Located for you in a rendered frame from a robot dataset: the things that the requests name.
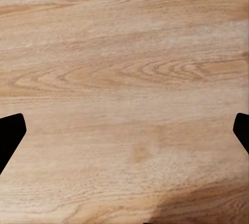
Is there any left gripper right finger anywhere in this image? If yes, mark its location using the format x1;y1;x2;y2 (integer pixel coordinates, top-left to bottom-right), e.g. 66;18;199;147
233;113;249;153

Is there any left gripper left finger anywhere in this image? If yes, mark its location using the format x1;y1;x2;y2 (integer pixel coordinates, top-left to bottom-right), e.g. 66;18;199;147
0;113;26;174

